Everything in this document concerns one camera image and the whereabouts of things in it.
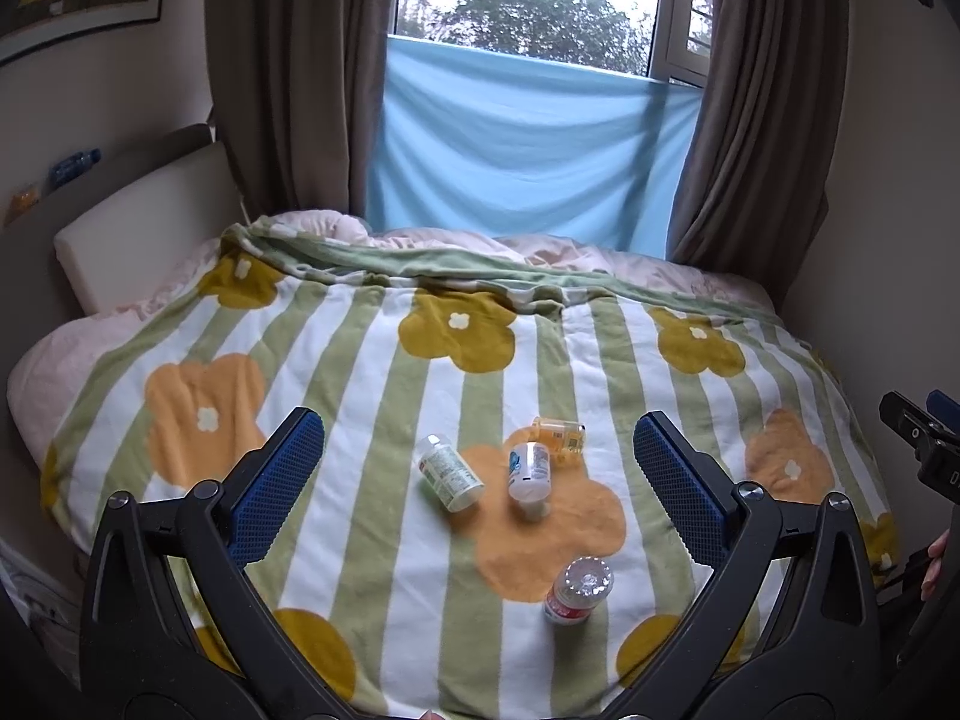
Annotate blue plastic bottle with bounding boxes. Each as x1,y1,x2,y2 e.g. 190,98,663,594
49,148,102,188

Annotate white pillow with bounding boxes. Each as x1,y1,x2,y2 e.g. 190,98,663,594
52,141,252,314

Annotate striped floral blanket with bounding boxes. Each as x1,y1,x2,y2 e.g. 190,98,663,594
41,221,899,719

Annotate white bottle green label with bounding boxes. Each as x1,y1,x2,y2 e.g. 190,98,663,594
417,433,483,514

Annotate white window frame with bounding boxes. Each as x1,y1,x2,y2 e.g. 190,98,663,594
649,0,713,87

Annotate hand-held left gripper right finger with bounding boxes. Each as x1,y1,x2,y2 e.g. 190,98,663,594
600,411,883,720

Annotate person's right hand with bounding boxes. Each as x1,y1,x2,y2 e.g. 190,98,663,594
921,531,955,602

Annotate brown curtain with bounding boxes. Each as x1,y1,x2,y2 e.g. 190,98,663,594
204,0,406,220
667,0,852,287

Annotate light blue cloth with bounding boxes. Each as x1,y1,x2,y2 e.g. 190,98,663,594
365,35,700,254

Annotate clear bottle red label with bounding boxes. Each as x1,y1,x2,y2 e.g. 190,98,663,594
543,555,614,626

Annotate white bottle blue label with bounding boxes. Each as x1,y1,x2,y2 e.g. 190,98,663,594
507,441,554,522

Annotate orange bottle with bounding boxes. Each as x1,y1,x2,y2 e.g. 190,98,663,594
531,415,587,457

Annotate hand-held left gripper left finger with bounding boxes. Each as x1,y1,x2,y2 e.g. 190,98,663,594
79,406,353,720

